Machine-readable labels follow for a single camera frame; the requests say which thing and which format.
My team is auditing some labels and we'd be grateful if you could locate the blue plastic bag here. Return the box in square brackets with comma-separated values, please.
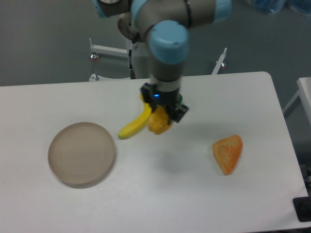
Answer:
[246, 0, 311, 17]

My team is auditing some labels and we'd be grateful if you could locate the yellow toy pepper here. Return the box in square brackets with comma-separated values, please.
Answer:
[148, 105, 173, 135]

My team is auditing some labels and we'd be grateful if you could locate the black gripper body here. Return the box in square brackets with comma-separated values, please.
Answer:
[154, 84, 179, 113]

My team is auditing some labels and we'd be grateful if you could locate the orange toy bread wedge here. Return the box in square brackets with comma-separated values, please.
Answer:
[212, 134, 243, 175]

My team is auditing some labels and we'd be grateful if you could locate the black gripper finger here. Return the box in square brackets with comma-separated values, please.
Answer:
[167, 103, 189, 125]
[140, 83, 156, 113]

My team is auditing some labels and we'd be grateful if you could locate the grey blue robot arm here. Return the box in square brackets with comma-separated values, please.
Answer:
[93, 0, 232, 125]

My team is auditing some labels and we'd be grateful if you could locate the green toy pepper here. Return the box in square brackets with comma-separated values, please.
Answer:
[177, 93, 183, 105]

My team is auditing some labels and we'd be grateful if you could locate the black device at table edge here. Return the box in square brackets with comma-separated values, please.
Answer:
[293, 197, 311, 222]

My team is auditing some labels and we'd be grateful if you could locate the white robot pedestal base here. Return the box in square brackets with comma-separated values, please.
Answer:
[87, 12, 228, 82]

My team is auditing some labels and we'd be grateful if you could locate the white side table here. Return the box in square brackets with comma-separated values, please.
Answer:
[282, 77, 311, 121]

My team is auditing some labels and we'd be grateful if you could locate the yellow toy banana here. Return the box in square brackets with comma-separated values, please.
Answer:
[118, 94, 152, 139]

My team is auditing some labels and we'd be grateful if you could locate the beige round plate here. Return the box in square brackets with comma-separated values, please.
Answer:
[48, 122, 116, 188]

